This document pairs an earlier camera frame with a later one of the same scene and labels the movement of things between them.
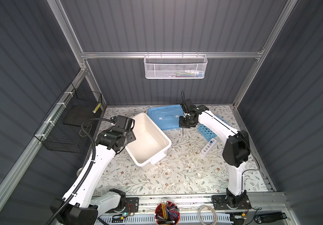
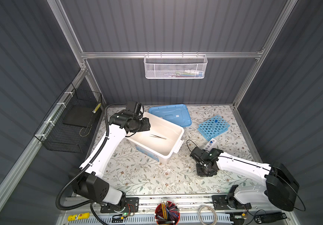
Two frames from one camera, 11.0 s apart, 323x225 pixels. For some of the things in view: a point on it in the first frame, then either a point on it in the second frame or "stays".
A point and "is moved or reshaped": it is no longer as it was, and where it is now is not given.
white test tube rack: (210, 145) stays
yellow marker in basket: (97, 108) stays
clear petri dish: (168, 176) stays
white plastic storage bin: (151, 144) is moved or reshaped
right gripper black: (182, 125) to (210, 172)
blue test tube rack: (207, 132) stays
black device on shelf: (266, 217) stays
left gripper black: (131, 136) to (146, 124)
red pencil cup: (167, 213) stays
